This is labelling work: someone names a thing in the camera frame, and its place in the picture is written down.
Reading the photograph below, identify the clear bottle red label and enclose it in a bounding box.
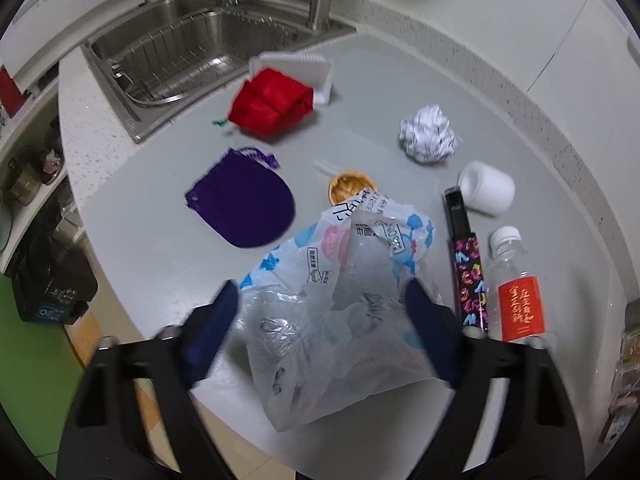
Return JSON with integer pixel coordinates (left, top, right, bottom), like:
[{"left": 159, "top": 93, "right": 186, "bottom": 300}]
[{"left": 488, "top": 226, "right": 551, "bottom": 344}]

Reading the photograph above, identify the black colourful patterned box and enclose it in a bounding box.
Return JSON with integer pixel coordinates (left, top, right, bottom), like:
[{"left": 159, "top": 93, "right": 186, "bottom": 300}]
[{"left": 444, "top": 186, "right": 489, "bottom": 334}]

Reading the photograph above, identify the printed clear plastic bag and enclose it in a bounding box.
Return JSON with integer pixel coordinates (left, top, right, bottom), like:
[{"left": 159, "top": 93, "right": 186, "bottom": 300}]
[{"left": 236, "top": 188, "right": 440, "bottom": 431}]

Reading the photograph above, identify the white paper roll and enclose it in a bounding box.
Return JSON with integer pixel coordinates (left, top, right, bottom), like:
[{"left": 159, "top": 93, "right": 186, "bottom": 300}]
[{"left": 458, "top": 162, "right": 515, "bottom": 217}]

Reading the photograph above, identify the purple velvet pouch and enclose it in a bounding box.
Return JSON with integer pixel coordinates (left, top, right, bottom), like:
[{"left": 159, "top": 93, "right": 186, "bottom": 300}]
[{"left": 184, "top": 146, "right": 295, "bottom": 248}]

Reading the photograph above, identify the orange round lid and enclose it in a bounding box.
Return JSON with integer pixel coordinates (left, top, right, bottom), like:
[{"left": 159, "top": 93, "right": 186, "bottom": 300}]
[{"left": 328, "top": 170, "right": 378, "bottom": 206}]

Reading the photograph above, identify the white paper ball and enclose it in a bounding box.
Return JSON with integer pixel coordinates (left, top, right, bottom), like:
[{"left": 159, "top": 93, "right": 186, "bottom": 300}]
[{"left": 398, "top": 105, "right": 460, "bottom": 164}]

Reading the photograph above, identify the red mesh cloth bag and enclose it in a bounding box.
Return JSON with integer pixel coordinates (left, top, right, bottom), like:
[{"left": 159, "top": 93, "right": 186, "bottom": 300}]
[{"left": 228, "top": 67, "right": 314, "bottom": 140}]

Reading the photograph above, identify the black two-compartment trash bin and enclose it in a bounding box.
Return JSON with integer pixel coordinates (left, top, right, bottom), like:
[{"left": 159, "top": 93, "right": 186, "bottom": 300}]
[{"left": 11, "top": 234, "right": 98, "bottom": 325}]

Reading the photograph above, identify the stainless steel kitchen sink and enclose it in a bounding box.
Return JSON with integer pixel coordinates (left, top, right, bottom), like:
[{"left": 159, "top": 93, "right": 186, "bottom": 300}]
[{"left": 81, "top": 0, "right": 355, "bottom": 143}]

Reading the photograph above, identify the white open shelf unit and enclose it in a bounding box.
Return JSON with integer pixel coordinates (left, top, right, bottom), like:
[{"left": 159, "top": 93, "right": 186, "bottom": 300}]
[{"left": 1, "top": 79, "right": 73, "bottom": 274}]

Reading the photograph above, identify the white rectangular plastic container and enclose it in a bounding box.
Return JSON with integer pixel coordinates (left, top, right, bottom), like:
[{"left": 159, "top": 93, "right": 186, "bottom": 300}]
[{"left": 248, "top": 52, "right": 333, "bottom": 106}]

